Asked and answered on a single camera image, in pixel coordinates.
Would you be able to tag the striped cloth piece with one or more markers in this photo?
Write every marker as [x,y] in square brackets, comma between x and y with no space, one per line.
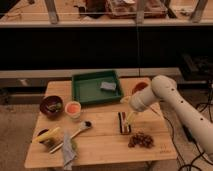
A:
[124,128]

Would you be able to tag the brown grape bunch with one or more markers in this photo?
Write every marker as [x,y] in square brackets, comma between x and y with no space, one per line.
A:
[141,139]

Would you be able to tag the yellow corn toy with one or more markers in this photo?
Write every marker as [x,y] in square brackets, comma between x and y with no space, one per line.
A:
[47,135]

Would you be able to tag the dark purple bowl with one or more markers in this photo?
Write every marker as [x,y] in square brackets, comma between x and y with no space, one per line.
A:
[51,106]

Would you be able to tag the wooden table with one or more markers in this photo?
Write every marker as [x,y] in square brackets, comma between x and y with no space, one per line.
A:
[103,143]

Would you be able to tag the green plastic tray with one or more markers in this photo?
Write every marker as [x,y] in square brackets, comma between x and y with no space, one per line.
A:
[87,88]

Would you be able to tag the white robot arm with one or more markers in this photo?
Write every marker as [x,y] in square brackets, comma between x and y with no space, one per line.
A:
[165,88]

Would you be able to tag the white cup with orange content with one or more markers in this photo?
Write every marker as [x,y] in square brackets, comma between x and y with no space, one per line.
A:
[73,109]

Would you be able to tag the grey green cloth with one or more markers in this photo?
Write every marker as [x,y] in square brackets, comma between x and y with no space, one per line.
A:
[68,153]

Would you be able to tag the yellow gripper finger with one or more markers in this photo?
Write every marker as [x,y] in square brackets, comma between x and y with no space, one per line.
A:
[130,117]

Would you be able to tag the grey sponge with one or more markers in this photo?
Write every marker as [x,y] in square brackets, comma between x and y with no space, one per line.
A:
[108,86]

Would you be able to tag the orange bowl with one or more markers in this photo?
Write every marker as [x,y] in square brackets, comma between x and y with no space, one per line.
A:
[138,87]

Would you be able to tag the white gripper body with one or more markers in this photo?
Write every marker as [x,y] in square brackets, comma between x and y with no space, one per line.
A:
[143,99]

